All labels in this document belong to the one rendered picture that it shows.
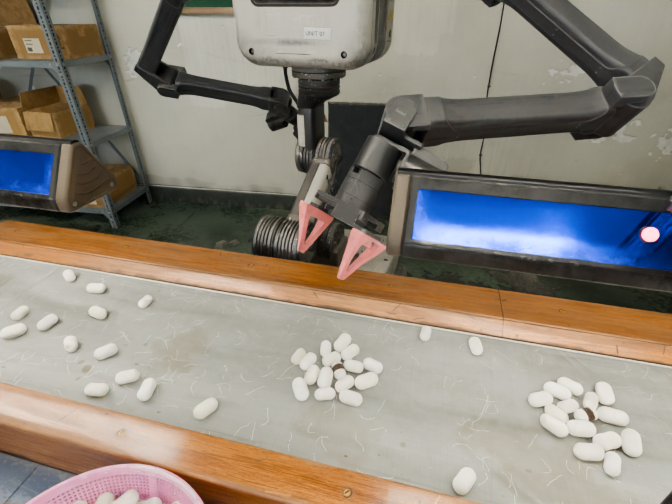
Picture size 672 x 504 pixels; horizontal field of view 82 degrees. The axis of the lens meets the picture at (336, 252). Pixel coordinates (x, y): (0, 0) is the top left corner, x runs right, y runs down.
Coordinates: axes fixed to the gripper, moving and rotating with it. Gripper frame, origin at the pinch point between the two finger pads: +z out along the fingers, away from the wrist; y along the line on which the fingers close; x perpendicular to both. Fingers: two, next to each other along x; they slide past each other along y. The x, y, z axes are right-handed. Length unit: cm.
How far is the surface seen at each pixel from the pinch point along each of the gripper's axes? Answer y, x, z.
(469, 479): -30.4, -7.9, 13.2
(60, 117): 248, -15, 18
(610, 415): -38.3, -25.0, -1.0
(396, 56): 122, -112, -104
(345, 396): -12.1, -5.3, 15.4
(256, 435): -7.8, 3.2, 24.8
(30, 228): 76, 16, 32
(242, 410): -3.1, 2.8, 24.5
